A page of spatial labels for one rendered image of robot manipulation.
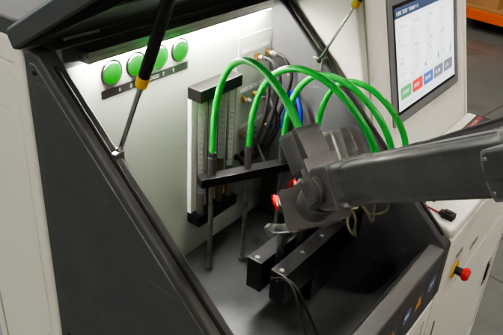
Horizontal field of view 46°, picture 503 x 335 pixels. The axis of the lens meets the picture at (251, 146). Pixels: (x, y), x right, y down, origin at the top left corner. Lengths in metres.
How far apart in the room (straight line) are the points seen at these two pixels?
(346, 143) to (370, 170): 0.39
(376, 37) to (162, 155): 0.59
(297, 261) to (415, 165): 0.74
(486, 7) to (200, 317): 6.13
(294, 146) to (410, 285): 0.60
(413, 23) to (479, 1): 5.24
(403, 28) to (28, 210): 1.01
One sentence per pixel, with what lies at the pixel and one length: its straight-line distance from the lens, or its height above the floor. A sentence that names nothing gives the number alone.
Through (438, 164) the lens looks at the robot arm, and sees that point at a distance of 0.56.
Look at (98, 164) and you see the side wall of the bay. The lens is 0.98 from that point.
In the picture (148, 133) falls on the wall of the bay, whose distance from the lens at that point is 1.25.
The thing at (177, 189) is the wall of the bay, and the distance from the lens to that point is 1.39.
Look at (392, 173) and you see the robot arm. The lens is 0.62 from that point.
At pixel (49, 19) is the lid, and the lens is 0.92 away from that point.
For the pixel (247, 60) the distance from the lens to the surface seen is 1.07.
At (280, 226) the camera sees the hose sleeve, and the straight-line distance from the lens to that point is 1.08.
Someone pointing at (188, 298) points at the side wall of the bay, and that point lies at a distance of 0.96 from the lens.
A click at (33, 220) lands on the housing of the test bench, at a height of 1.08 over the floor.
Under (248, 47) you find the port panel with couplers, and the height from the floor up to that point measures 1.33.
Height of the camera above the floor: 1.79
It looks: 29 degrees down
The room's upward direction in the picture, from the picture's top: 4 degrees clockwise
